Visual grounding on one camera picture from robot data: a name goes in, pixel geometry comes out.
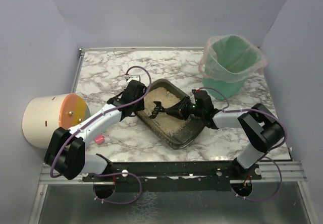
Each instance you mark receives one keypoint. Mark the cream cylinder with orange lid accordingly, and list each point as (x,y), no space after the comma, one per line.
(43,115)

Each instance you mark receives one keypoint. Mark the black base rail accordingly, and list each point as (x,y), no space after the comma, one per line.
(173,176)

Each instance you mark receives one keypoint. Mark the black litter scoop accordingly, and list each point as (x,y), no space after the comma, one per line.
(158,109)

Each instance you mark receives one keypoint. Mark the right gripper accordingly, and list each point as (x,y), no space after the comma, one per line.
(180,108)

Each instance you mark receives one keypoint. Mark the small pink object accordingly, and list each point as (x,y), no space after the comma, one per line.
(99,139)

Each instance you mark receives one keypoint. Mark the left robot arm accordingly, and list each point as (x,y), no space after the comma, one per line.
(66,153)

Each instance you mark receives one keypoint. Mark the clear plastic bin liner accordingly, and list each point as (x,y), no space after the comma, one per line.
(231,58)

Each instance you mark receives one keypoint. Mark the green trash bin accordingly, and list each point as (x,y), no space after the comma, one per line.
(227,89)

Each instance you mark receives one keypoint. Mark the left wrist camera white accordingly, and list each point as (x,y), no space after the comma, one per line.
(133,77)

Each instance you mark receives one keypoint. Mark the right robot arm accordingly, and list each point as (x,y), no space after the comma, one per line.
(261,127)

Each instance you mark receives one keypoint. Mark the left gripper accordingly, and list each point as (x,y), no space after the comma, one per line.
(138,105)

